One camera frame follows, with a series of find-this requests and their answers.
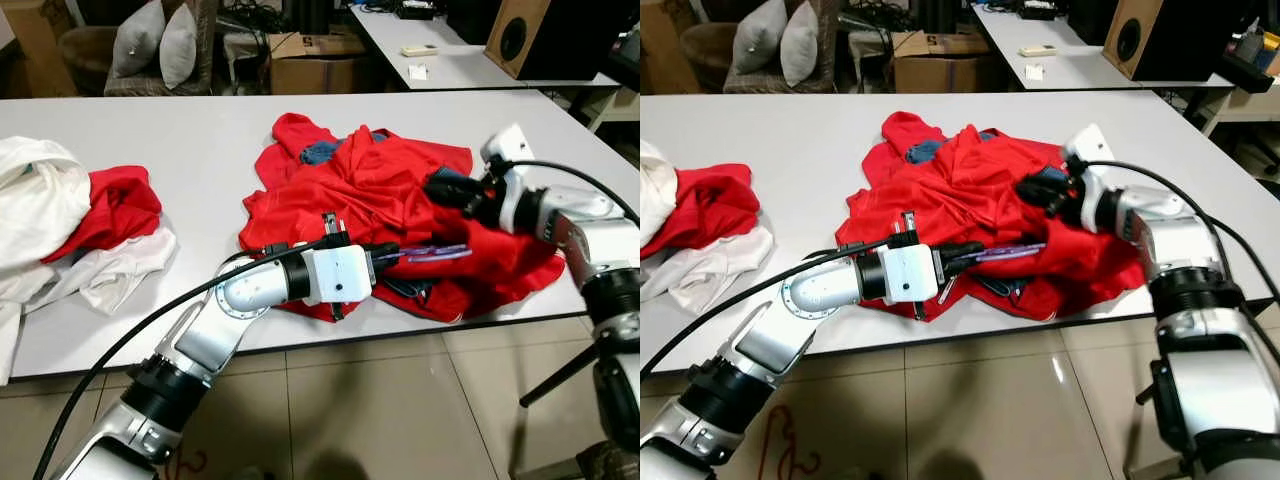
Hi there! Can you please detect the purple plastic hanger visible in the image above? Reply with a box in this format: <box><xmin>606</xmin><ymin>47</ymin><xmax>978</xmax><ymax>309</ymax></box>
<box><xmin>975</xmin><ymin>242</ymin><xmax>1048</xmax><ymax>264</ymax></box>
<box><xmin>395</xmin><ymin>243</ymin><xmax>473</xmax><ymax>264</ymax></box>

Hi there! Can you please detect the small red garment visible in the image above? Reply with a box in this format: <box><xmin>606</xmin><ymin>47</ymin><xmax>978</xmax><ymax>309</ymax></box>
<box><xmin>672</xmin><ymin>163</ymin><xmax>763</xmax><ymax>251</ymax></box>
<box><xmin>42</xmin><ymin>165</ymin><xmax>163</xmax><ymax>264</ymax></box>

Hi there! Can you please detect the cardboard box with black letter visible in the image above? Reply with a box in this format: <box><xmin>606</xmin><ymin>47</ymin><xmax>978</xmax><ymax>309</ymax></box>
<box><xmin>890</xmin><ymin>32</ymin><xmax>986</xmax><ymax>94</ymax></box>
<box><xmin>265</xmin><ymin>33</ymin><xmax>366</xmax><ymax>96</ymax></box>

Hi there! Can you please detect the wooden front black speaker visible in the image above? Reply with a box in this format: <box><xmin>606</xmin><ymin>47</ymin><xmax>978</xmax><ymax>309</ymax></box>
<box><xmin>1103</xmin><ymin>0</ymin><xmax>1241</xmax><ymax>83</ymax></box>
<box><xmin>485</xmin><ymin>0</ymin><xmax>626</xmax><ymax>83</ymax></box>

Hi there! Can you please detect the white cotton garment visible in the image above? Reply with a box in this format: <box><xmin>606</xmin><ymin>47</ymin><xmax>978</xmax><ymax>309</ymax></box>
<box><xmin>0</xmin><ymin>137</ymin><xmax>93</xmax><ymax>386</ymax></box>
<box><xmin>640</xmin><ymin>140</ymin><xmax>681</xmax><ymax>251</ymax></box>

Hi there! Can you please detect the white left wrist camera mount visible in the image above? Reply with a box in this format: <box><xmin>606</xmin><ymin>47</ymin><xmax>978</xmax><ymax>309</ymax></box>
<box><xmin>880</xmin><ymin>243</ymin><xmax>941</xmax><ymax>305</ymax></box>
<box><xmin>300</xmin><ymin>245</ymin><xmax>377</xmax><ymax>307</ymax></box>

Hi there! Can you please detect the tall brown cardboard box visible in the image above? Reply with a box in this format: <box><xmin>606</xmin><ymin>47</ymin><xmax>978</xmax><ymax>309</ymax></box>
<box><xmin>0</xmin><ymin>0</ymin><xmax>76</xmax><ymax>98</ymax></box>
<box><xmin>640</xmin><ymin>0</ymin><xmax>706</xmax><ymax>96</ymax></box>

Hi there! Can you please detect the red garment with white trim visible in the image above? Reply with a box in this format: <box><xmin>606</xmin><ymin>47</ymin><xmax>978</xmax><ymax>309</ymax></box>
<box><xmin>985</xmin><ymin>262</ymin><xmax>1147</xmax><ymax>323</ymax></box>
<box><xmin>385</xmin><ymin>265</ymin><xmax>567</xmax><ymax>324</ymax></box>

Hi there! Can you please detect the grey pillow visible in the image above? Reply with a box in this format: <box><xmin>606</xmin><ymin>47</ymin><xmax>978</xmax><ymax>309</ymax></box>
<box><xmin>110</xmin><ymin>0</ymin><xmax>166</xmax><ymax>79</ymax></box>
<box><xmin>733</xmin><ymin>0</ymin><xmax>789</xmax><ymax>76</ymax></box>
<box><xmin>158</xmin><ymin>3</ymin><xmax>199</xmax><ymax>91</ymax></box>
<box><xmin>780</xmin><ymin>2</ymin><xmax>819</xmax><ymax>89</ymax></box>

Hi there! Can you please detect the off-white garment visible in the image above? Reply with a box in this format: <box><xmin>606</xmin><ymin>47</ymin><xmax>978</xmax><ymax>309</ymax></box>
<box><xmin>22</xmin><ymin>228</ymin><xmax>179</xmax><ymax>317</ymax></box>
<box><xmin>640</xmin><ymin>225</ymin><xmax>776</xmax><ymax>316</ymax></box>

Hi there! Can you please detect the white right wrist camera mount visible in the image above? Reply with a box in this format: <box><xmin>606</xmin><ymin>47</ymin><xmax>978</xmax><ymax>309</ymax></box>
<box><xmin>1062</xmin><ymin>123</ymin><xmax>1116</xmax><ymax>231</ymax></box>
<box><xmin>480</xmin><ymin>123</ymin><xmax>536</xmax><ymax>233</ymax></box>

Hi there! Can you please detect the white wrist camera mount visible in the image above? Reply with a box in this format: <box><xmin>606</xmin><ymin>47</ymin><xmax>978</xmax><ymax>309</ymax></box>
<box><xmin>300</xmin><ymin>245</ymin><xmax>377</xmax><ymax>307</ymax></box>
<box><xmin>480</xmin><ymin>123</ymin><xmax>536</xmax><ymax>233</ymax></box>
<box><xmin>1062</xmin><ymin>123</ymin><xmax>1116</xmax><ymax>231</ymax></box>
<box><xmin>880</xmin><ymin>243</ymin><xmax>941</xmax><ymax>305</ymax></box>

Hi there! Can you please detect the brown wicker chair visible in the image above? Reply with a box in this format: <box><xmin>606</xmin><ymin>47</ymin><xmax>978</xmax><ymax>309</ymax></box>
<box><xmin>58</xmin><ymin>0</ymin><xmax>221</xmax><ymax>98</ymax></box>
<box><xmin>705</xmin><ymin>0</ymin><xmax>841</xmax><ymax>96</ymax></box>

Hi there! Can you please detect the blue denim garment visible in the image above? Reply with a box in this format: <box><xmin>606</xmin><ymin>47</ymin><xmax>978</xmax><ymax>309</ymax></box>
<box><xmin>905</xmin><ymin>130</ymin><xmax>991</xmax><ymax>166</ymax></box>
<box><xmin>298</xmin><ymin>130</ymin><xmax>391</xmax><ymax>167</ymax></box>

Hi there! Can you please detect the red polo shirt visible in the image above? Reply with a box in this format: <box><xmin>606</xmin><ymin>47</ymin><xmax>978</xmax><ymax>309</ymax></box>
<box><xmin>835</xmin><ymin>110</ymin><xmax>1146</xmax><ymax>323</ymax></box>
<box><xmin>238</xmin><ymin>112</ymin><xmax>566</xmax><ymax>323</ymax></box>

